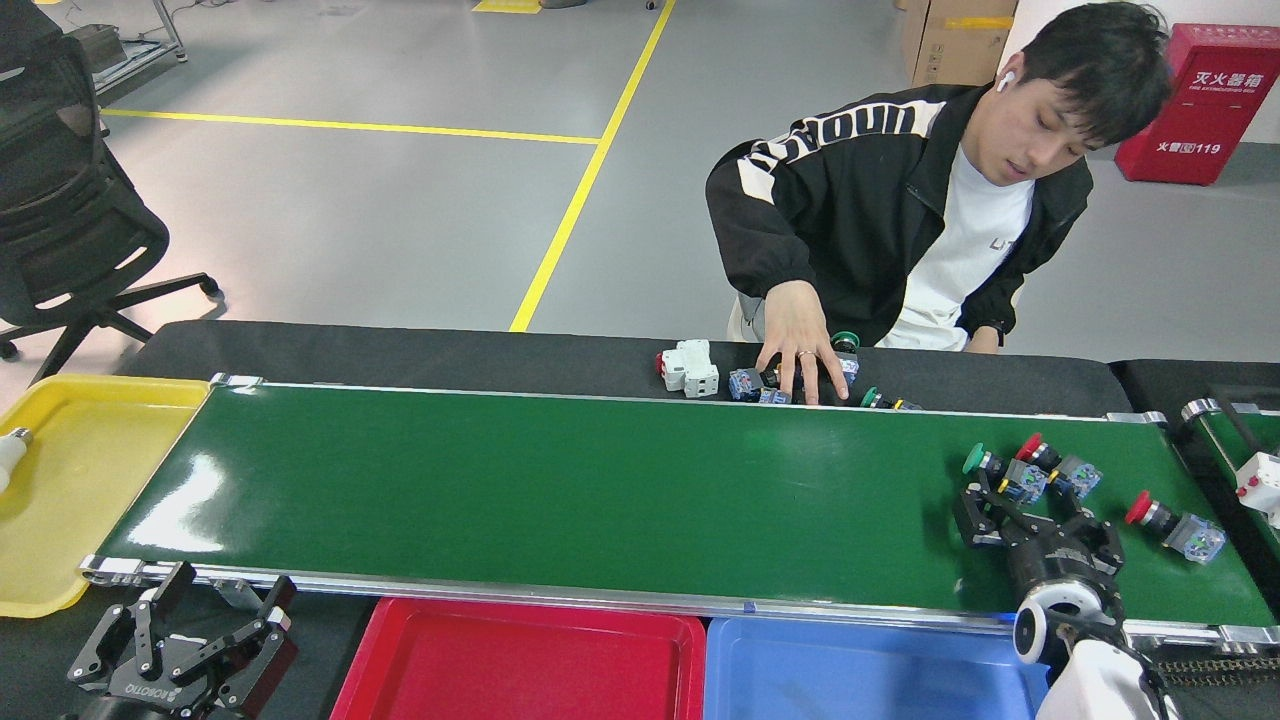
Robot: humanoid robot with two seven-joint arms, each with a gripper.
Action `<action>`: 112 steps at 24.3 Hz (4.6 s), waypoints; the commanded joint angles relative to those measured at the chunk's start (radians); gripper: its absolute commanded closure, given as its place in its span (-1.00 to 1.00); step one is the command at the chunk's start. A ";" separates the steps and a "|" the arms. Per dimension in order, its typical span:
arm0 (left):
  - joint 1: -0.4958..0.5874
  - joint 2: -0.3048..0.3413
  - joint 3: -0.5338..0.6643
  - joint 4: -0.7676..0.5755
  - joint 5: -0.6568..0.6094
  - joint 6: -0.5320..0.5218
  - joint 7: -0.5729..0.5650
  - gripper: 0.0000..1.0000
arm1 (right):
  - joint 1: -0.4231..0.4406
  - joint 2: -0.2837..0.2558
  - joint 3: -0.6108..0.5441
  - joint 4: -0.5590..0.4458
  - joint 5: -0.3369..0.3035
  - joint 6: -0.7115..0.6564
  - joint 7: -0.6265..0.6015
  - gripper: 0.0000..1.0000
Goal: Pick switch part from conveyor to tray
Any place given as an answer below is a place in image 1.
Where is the black drive chain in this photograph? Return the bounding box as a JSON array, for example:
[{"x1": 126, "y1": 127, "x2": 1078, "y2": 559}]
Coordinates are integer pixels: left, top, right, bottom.
[{"x1": 1155, "y1": 655, "x2": 1280, "y2": 686}]

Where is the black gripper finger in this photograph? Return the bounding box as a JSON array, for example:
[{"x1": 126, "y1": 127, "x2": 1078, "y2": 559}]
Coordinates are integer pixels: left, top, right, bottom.
[
  {"x1": 67, "y1": 560, "x2": 197, "y2": 691},
  {"x1": 195, "y1": 575, "x2": 299, "y2": 716},
  {"x1": 1050, "y1": 490, "x2": 1126, "y2": 573},
  {"x1": 952, "y1": 470, "x2": 1041, "y2": 549}
]

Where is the black office chair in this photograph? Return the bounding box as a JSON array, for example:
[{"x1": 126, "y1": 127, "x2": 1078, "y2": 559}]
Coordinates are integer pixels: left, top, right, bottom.
[{"x1": 0, "y1": 0, "x2": 223, "y2": 386}]

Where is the red fire extinguisher box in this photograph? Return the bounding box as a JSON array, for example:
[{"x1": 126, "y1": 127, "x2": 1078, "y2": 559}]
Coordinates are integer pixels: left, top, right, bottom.
[{"x1": 1115, "y1": 23, "x2": 1280, "y2": 186}]

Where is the white circuit breaker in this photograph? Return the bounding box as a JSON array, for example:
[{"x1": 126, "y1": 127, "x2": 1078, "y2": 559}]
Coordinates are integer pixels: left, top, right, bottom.
[
  {"x1": 1235, "y1": 452, "x2": 1280, "y2": 528},
  {"x1": 655, "y1": 340, "x2": 721, "y2": 399}
]

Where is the yellow plastic tray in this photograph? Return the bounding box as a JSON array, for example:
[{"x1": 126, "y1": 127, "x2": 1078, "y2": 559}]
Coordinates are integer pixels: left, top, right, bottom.
[{"x1": 0, "y1": 375, "x2": 211, "y2": 619}]

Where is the white light bulb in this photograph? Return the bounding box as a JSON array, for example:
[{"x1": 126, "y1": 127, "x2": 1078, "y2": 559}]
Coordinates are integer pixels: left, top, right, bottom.
[{"x1": 0, "y1": 428, "x2": 34, "y2": 493}]

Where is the person's right hand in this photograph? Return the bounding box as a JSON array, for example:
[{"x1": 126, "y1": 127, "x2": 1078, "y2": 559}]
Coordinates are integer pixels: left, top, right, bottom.
[{"x1": 755, "y1": 280, "x2": 851, "y2": 406}]

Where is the green conveyor belt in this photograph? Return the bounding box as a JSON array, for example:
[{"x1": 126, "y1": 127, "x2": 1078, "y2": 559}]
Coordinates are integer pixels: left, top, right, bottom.
[
  {"x1": 1180, "y1": 398, "x2": 1280, "y2": 591},
  {"x1": 80, "y1": 373, "x2": 1280, "y2": 649}
]

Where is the red plastic tray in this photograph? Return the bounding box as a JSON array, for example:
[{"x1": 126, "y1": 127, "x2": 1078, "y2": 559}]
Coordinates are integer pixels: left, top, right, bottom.
[{"x1": 330, "y1": 597, "x2": 707, "y2": 720}]

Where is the metal frame cart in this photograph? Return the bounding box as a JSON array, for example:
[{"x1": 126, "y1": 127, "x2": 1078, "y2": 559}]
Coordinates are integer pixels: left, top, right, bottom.
[{"x1": 60, "y1": 0, "x2": 189, "y2": 93}]

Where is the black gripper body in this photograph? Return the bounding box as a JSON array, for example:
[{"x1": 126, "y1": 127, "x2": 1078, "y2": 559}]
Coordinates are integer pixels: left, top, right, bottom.
[
  {"x1": 1005, "y1": 530, "x2": 1123, "y2": 601},
  {"x1": 65, "y1": 665, "x2": 226, "y2": 720}
]

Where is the grey padded chair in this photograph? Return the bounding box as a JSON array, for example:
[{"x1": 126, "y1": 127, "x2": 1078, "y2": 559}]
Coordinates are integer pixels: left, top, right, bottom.
[{"x1": 725, "y1": 290, "x2": 771, "y2": 343}]

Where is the brown cardboard box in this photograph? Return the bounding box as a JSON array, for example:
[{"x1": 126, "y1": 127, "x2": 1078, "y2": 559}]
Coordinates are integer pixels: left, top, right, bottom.
[{"x1": 900, "y1": 0, "x2": 1019, "y2": 89}]

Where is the blue plastic tray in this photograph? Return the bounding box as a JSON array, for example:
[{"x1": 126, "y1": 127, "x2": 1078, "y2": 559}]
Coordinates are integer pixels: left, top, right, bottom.
[{"x1": 703, "y1": 617, "x2": 1051, "y2": 720}]

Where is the grey metal box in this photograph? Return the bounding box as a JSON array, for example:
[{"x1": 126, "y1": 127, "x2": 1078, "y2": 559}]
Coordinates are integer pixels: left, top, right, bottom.
[{"x1": 65, "y1": 25, "x2": 126, "y2": 73}]

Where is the person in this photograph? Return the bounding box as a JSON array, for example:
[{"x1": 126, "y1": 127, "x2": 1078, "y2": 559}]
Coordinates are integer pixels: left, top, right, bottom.
[{"x1": 705, "y1": 0, "x2": 1173, "y2": 353}]

